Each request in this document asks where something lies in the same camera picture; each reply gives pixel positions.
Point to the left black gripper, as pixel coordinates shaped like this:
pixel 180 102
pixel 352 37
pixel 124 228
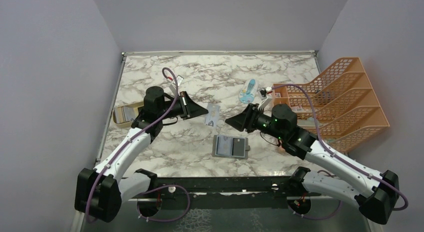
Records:
pixel 189 108

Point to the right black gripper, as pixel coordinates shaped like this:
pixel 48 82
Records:
pixel 245 119

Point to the black VIP credit card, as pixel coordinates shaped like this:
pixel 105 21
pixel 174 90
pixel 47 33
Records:
pixel 238 147

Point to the silver VIP credit card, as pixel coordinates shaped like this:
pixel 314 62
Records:
pixel 223 146

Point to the taupe leather card holder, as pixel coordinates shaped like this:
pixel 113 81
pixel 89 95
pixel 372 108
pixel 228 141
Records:
pixel 231 157

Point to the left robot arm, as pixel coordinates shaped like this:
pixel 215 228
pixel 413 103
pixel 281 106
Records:
pixel 101 191

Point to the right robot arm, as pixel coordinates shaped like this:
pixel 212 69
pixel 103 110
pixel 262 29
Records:
pixel 374 193

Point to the beige card tray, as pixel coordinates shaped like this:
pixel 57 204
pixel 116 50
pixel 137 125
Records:
pixel 138 105

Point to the stack of cards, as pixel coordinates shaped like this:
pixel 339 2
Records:
pixel 124 114

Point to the red white small box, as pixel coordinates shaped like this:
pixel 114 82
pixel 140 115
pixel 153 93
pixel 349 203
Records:
pixel 298 109

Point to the orange plastic file organizer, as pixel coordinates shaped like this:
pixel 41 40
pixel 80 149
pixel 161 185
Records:
pixel 346 106

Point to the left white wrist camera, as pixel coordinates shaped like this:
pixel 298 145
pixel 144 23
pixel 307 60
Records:
pixel 178 81

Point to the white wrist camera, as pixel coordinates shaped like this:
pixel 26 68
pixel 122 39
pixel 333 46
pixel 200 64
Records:
pixel 178 81
pixel 266 97

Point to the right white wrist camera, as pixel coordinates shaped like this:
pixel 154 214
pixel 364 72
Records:
pixel 266 97

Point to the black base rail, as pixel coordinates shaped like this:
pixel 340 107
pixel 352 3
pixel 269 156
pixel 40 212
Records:
pixel 243 192

